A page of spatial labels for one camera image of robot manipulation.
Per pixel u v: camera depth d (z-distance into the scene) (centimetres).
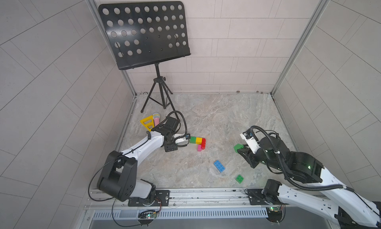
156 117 99
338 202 41
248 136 54
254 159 55
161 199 71
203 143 89
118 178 41
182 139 77
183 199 72
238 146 66
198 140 89
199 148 86
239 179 77
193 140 91
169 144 74
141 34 163
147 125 96
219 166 80
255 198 69
